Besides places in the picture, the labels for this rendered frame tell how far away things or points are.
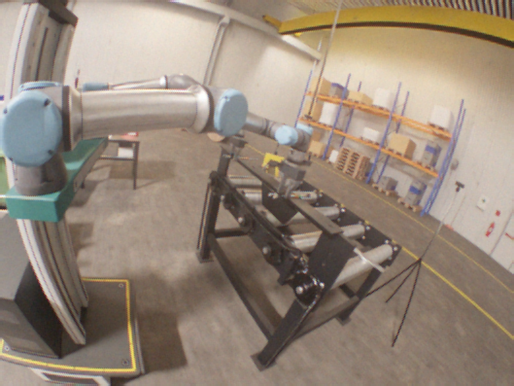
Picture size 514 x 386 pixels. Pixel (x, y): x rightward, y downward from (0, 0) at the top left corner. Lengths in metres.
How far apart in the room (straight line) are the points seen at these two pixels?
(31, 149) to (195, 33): 11.30
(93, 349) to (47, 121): 1.19
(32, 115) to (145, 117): 0.21
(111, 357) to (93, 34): 11.26
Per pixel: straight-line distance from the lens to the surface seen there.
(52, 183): 0.55
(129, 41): 11.19
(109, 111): 0.40
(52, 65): 0.95
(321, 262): 1.00
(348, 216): 2.00
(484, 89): 10.66
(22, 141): 0.38
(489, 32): 7.56
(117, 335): 1.38
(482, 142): 9.99
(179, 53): 11.23
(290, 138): 0.82
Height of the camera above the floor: 1.53
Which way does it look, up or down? 22 degrees down
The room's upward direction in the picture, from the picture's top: 16 degrees clockwise
